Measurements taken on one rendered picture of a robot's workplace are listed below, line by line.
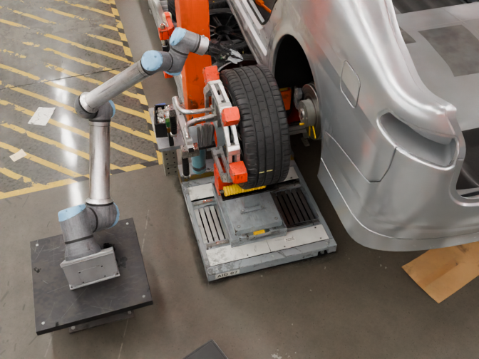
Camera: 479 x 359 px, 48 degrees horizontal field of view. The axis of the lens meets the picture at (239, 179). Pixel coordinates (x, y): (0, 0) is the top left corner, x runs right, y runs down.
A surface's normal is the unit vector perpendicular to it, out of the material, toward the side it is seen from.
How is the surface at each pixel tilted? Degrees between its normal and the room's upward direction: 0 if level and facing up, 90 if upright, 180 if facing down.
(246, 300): 0
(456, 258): 2
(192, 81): 90
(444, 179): 88
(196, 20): 90
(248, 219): 0
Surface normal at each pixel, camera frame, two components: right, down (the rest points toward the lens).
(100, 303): 0.00, -0.69
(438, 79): 0.10, -0.38
